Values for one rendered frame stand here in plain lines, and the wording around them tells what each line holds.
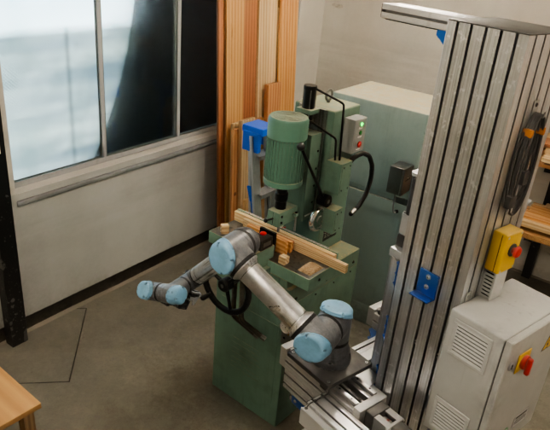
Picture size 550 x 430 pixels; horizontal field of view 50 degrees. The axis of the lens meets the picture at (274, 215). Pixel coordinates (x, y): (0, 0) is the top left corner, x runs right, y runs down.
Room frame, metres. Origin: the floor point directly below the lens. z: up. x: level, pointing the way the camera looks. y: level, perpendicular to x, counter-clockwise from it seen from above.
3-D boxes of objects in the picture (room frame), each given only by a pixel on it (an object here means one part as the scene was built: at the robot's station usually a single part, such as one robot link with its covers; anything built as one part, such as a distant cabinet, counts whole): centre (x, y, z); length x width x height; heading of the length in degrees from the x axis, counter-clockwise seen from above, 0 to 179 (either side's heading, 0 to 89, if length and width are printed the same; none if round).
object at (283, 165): (2.45, -0.02, 1.35); 0.18 x 0.18 x 0.31
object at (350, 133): (2.62, -0.33, 1.40); 0.10 x 0.06 x 0.16; 143
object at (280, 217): (2.46, -0.04, 1.03); 0.14 x 0.07 x 0.09; 143
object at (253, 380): (2.55, -0.09, 0.36); 0.58 x 0.45 x 0.71; 143
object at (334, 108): (2.68, -0.20, 1.16); 0.22 x 0.22 x 0.72; 53
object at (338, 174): (2.53, -0.27, 1.23); 0.09 x 0.08 x 0.15; 143
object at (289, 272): (2.36, 0.03, 0.87); 0.61 x 0.30 x 0.06; 53
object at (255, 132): (3.39, 0.09, 0.58); 0.27 x 0.25 x 1.16; 56
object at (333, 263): (2.40, -0.09, 0.92); 0.60 x 0.02 x 0.04; 53
